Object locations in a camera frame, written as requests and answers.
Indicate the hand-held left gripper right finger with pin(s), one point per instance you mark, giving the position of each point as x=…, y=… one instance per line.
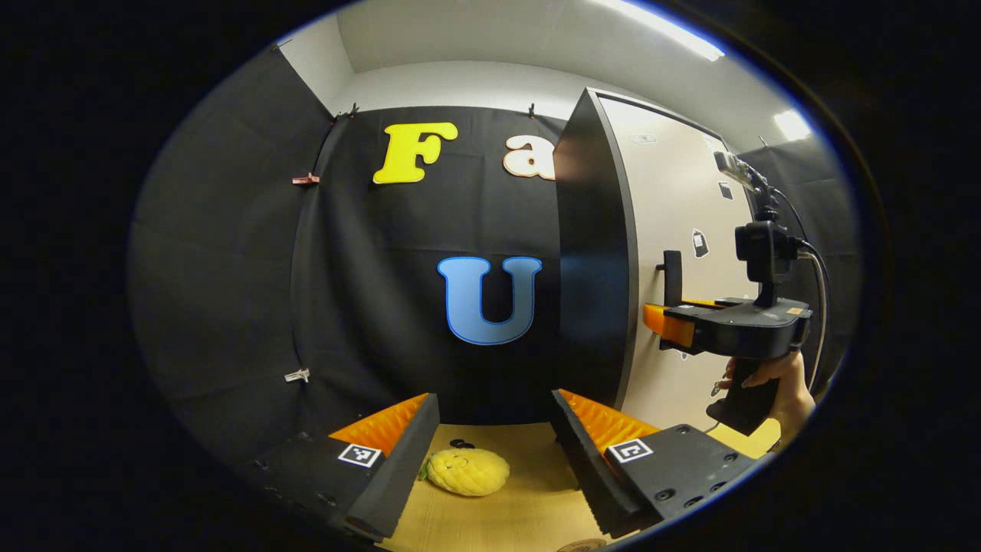
x=582, y=452

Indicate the pink clip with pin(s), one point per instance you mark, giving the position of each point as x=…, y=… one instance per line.
x=305, y=179

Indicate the small ceiling light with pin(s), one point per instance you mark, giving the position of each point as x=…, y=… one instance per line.
x=792, y=125

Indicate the dark grey cabinet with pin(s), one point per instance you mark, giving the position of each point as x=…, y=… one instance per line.
x=594, y=253

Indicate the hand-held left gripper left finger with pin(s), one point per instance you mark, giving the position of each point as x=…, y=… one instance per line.
x=398, y=460

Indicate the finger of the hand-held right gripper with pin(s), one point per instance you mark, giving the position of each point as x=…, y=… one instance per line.
x=701, y=303
x=661, y=323

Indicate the white clip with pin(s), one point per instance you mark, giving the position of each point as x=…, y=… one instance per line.
x=297, y=375

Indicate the yellow plush toy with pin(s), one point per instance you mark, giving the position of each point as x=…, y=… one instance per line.
x=467, y=471

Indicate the grey cabinet door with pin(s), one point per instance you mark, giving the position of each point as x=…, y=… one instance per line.
x=674, y=199

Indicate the black backdrop cloth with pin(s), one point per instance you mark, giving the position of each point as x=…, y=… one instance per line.
x=230, y=268

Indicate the round brown coaster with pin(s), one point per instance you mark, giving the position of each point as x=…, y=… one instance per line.
x=582, y=546

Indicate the small black object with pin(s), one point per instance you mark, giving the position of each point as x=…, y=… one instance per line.
x=461, y=443

